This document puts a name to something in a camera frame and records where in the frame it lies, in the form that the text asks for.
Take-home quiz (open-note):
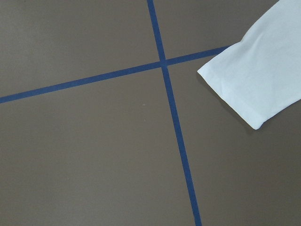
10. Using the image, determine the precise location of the white long-sleeve printed shirt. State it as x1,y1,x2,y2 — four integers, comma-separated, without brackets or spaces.
198,0,301,129

